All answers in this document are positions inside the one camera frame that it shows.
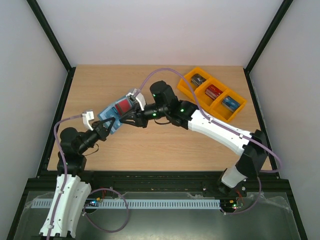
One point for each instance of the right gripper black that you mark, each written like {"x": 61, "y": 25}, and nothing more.
{"x": 141, "y": 115}

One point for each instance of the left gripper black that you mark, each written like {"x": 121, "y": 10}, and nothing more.
{"x": 102, "y": 132}

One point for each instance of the light blue cable duct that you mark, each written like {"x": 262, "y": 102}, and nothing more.
{"x": 191, "y": 204}

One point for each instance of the red credit card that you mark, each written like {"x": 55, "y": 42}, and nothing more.
{"x": 123, "y": 105}

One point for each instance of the black aluminium frame rail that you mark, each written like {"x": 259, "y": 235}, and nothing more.
{"x": 204, "y": 182}

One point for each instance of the black card stack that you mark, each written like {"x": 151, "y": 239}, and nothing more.
{"x": 197, "y": 79}

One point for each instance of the blue card stack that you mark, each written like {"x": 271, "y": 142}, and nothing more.
{"x": 230, "y": 103}

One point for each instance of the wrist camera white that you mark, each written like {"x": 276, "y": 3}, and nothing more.
{"x": 88, "y": 116}
{"x": 137, "y": 97}

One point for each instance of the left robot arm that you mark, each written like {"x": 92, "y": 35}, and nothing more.
{"x": 70, "y": 191}

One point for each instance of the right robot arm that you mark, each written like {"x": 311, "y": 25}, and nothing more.
{"x": 249, "y": 146}

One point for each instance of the red card stack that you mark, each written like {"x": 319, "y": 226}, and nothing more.
{"x": 213, "y": 92}

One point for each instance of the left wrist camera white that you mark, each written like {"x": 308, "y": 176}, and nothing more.
{"x": 88, "y": 116}

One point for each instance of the yellow three-compartment bin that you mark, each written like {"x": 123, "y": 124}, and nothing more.
{"x": 213, "y": 107}

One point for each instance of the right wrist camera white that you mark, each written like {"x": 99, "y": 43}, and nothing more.
{"x": 137, "y": 97}

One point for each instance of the blue leather card holder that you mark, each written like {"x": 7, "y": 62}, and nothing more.
{"x": 110, "y": 111}

